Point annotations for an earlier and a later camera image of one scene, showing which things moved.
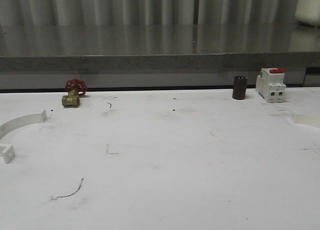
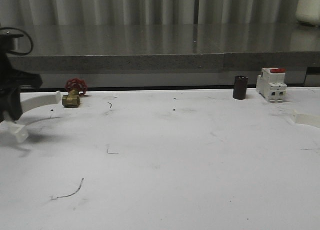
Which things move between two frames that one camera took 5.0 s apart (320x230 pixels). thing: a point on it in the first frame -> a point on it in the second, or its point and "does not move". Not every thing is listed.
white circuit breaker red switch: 270,84 does not move
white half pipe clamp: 7,150 -> 35,106
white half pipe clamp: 306,119 does not move
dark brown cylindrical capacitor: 239,87 does not move
